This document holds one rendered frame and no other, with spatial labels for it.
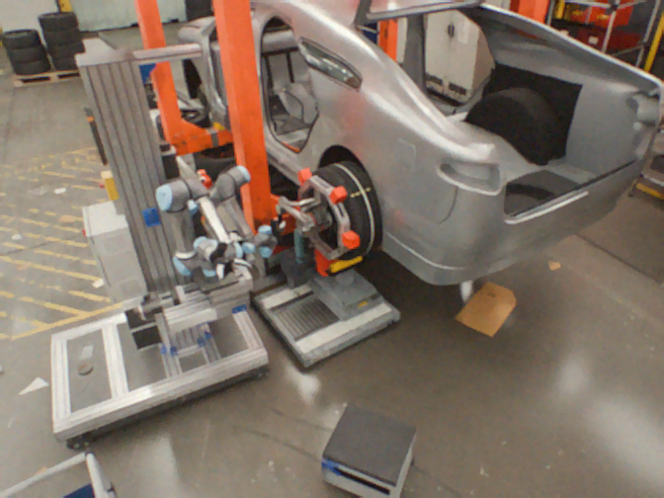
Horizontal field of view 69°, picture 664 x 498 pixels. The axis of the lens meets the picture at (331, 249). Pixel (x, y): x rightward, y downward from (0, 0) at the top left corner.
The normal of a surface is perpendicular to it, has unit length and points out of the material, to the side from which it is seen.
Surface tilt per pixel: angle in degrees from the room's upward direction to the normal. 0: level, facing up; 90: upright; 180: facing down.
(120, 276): 90
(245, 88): 90
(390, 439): 0
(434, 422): 0
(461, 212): 89
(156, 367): 0
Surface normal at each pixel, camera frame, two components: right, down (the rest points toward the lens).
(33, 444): -0.03, -0.82
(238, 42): 0.55, 0.47
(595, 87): -0.80, 0.05
